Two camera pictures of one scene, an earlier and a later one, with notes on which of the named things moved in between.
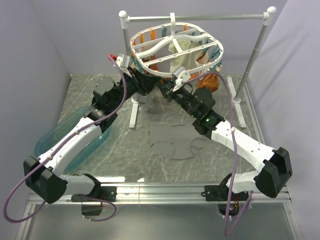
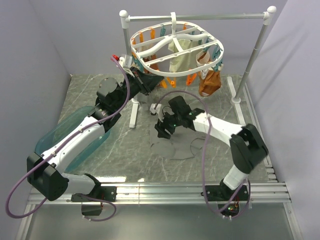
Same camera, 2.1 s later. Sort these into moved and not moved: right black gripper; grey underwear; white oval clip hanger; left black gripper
Moved: right black gripper
Not moved: grey underwear; left black gripper; white oval clip hanger
